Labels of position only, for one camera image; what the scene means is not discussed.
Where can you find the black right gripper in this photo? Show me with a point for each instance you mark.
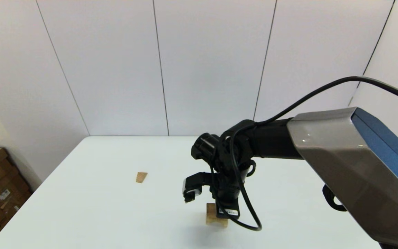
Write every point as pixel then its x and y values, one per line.
pixel 227 204

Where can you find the rectangular dark wooden block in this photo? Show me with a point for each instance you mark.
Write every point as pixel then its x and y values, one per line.
pixel 210 208

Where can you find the arched light wooden block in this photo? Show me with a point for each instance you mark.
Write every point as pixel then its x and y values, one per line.
pixel 212 222

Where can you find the triangular wooden block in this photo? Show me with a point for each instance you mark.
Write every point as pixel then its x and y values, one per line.
pixel 141 177

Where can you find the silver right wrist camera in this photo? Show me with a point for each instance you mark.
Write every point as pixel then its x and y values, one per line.
pixel 192 192

